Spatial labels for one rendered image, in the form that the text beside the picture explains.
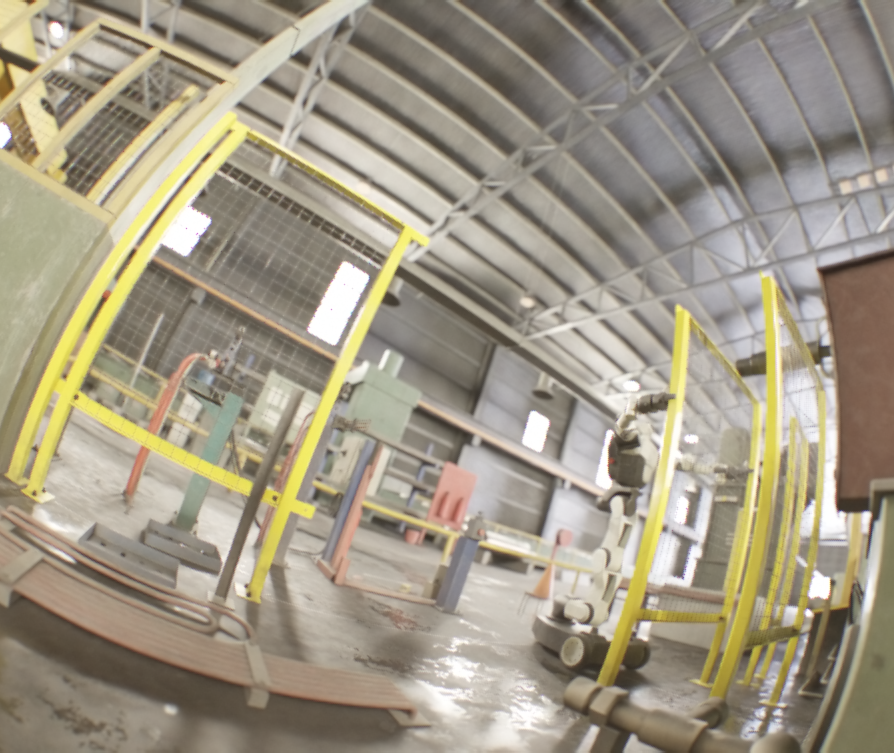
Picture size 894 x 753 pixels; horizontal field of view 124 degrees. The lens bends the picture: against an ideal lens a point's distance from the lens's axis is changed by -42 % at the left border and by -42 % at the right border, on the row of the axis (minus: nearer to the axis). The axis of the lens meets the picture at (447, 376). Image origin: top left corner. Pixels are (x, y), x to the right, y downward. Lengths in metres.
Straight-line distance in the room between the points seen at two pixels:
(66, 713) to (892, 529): 1.30
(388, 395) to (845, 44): 14.43
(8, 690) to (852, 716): 1.25
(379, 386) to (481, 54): 9.27
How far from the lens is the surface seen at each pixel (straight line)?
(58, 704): 0.85
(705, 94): 11.94
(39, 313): 1.71
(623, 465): 2.63
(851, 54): 11.75
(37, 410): 1.81
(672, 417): 1.86
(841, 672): 1.14
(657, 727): 1.09
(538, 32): 11.52
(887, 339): 1.06
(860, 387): 1.01
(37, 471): 1.82
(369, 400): 10.69
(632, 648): 2.58
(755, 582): 1.47
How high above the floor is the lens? 0.56
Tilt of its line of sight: 20 degrees up
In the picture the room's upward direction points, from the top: 20 degrees clockwise
